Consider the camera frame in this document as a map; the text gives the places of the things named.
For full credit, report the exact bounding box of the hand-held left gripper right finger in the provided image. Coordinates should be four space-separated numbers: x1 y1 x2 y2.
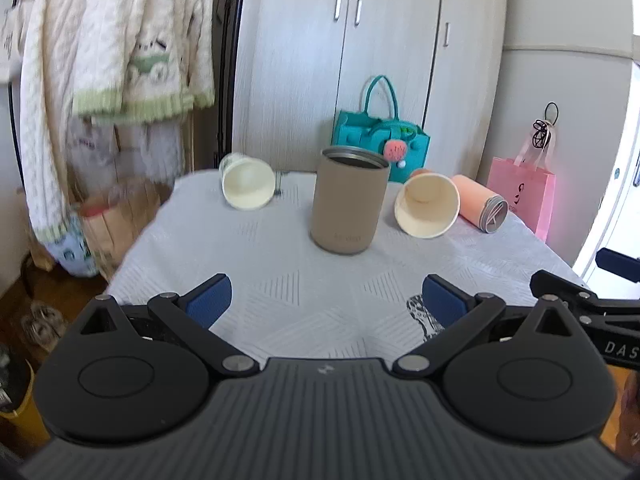
391 274 601 379

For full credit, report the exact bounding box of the orange paper cup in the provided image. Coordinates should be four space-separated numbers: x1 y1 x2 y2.
394 169 461 239

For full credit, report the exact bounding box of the white wardrobe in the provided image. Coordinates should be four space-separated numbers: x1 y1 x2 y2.
232 0 508 186

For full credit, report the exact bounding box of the peach tumbler cup grey base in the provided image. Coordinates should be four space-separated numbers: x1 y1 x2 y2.
451 175 509 234

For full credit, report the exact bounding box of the black hair tie ornament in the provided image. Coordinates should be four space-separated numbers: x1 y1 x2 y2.
531 102 560 150

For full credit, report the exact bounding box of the white patterned tablecloth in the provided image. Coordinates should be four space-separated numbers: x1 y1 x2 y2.
105 167 591 361

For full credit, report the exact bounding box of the beige insulated tumbler cup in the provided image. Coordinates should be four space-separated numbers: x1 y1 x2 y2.
309 146 391 256

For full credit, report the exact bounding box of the yellow bucket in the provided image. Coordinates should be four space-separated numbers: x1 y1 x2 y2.
0 360 51 447

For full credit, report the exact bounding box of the pair of grey shoes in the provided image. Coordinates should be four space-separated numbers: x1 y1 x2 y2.
21 300 69 352

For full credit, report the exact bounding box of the white cabinet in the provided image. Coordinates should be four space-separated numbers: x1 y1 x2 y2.
472 0 638 261

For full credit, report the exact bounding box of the black clothes rack pole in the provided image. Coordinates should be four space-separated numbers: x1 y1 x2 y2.
216 0 241 161

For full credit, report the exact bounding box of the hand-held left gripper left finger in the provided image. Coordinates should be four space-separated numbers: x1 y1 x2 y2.
65 274 261 379

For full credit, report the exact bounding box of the teal felt handbag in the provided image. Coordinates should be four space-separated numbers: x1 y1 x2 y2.
331 75 432 184

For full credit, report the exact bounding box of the white paper cup green print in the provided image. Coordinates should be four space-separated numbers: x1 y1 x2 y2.
218 152 277 211

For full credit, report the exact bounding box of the brown paper bag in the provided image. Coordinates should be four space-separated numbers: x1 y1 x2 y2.
80 180 173 281

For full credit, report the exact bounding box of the cream knit sweater green trim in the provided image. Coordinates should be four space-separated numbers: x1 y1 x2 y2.
72 0 216 125

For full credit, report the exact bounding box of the pink paper gift bag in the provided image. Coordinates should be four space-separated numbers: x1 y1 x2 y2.
487 135 556 242

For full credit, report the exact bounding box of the cream long knit garment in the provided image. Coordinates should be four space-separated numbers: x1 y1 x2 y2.
17 0 103 278

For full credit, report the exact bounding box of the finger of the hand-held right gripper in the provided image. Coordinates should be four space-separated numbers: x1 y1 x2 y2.
595 247 640 282
530 270 640 328

